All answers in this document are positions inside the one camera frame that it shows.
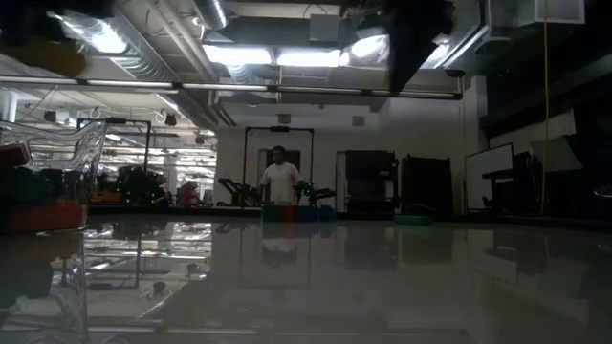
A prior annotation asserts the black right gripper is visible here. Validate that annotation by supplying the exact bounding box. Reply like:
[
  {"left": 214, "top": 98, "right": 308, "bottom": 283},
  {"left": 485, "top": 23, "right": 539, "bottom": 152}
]
[{"left": 382, "top": 0, "right": 456, "bottom": 94}]

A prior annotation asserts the yellow wide long block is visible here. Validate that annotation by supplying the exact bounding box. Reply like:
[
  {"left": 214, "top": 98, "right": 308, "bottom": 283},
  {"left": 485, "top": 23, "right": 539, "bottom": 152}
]
[{"left": 0, "top": 38, "right": 88, "bottom": 78}]

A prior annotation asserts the red long plain block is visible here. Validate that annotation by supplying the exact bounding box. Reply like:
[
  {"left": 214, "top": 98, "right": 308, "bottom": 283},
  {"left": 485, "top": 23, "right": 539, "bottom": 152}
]
[{"left": 0, "top": 142, "right": 33, "bottom": 169}]

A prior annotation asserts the green long plain block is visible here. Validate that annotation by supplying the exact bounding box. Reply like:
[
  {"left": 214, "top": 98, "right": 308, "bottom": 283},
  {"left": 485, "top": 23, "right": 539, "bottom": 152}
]
[{"left": 0, "top": 166, "right": 59, "bottom": 207}]

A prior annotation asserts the orange two-by-four brick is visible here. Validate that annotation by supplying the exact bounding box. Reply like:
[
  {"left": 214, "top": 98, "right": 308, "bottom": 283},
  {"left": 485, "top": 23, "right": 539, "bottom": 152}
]
[{"left": 0, "top": 199, "right": 90, "bottom": 233}]

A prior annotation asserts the green small square brick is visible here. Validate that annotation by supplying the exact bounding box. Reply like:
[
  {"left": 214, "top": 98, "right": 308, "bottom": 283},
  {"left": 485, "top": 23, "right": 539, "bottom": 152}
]
[{"left": 261, "top": 204, "right": 284, "bottom": 224}]

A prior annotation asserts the grey ceiling box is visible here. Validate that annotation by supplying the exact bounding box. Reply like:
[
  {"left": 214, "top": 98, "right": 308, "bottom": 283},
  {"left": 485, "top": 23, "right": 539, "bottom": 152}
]
[{"left": 308, "top": 12, "right": 341, "bottom": 44}]

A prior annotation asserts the ceiling light panel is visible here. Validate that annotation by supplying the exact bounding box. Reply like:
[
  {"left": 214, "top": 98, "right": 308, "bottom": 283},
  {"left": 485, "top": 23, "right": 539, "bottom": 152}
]
[
  {"left": 203, "top": 44, "right": 273, "bottom": 66},
  {"left": 276, "top": 49, "right": 343, "bottom": 68}
]

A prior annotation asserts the black cabinet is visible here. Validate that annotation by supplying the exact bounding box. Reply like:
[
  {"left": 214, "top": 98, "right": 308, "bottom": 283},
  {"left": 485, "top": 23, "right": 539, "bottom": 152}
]
[
  {"left": 400, "top": 155, "right": 454, "bottom": 209},
  {"left": 344, "top": 150, "right": 399, "bottom": 207}
]

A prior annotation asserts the clear plastic bin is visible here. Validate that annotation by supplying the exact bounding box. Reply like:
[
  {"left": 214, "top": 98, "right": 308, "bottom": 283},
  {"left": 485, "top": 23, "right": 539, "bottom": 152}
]
[{"left": 0, "top": 118, "right": 109, "bottom": 344}]

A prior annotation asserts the whiteboard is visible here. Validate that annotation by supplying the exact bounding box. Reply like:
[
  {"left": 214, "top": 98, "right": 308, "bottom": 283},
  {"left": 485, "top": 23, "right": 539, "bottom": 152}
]
[{"left": 464, "top": 141, "right": 515, "bottom": 210}]

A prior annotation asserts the white ceiling unit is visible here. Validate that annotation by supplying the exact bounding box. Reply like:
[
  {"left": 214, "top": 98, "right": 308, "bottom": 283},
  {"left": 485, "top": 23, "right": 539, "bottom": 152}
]
[{"left": 518, "top": 0, "right": 585, "bottom": 28}]

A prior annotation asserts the person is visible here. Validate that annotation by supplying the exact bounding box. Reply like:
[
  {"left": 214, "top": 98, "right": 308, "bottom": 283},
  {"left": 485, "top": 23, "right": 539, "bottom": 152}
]
[{"left": 260, "top": 145, "right": 303, "bottom": 206}]

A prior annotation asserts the long horizontal ceiling pipe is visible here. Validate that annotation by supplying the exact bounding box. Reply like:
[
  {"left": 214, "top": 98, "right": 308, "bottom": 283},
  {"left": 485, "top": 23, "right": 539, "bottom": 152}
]
[{"left": 0, "top": 75, "right": 464, "bottom": 101}]

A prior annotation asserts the white glossy table sheet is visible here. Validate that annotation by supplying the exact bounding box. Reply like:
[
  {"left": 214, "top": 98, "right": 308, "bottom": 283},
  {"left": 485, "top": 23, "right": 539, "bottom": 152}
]
[{"left": 0, "top": 217, "right": 612, "bottom": 344}]

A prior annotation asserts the large silver ribbed duct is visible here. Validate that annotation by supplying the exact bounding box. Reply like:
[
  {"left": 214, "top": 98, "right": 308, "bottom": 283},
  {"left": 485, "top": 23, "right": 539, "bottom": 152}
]
[{"left": 52, "top": 9, "right": 216, "bottom": 85}]

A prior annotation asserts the black background rig frame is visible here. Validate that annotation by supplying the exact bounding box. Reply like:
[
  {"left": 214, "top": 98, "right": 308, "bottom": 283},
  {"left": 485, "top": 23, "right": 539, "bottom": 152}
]
[
  {"left": 242, "top": 125, "right": 316, "bottom": 206},
  {"left": 76, "top": 117, "right": 153, "bottom": 202}
]

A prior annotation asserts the yellow hanging cable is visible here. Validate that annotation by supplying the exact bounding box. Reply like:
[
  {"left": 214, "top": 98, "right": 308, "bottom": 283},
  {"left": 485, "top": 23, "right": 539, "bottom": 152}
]
[{"left": 539, "top": 0, "right": 551, "bottom": 216}]

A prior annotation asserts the silver ceiling duct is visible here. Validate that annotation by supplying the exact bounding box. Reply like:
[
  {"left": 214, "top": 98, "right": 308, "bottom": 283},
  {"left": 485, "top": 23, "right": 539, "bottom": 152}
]
[{"left": 193, "top": 0, "right": 230, "bottom": 31}]

